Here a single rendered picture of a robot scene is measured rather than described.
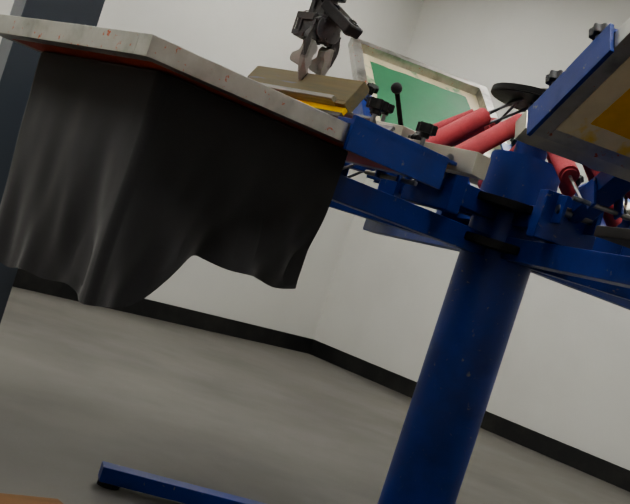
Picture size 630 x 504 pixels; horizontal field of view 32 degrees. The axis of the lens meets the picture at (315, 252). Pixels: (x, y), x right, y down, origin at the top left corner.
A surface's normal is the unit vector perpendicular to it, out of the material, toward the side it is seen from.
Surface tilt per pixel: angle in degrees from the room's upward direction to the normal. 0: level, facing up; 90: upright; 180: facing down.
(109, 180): 94
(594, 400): 90
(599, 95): 148
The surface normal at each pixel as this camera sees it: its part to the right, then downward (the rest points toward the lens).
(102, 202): -0.87, -0.15
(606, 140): -0.14, 0.85
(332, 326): -0.69, -0.22
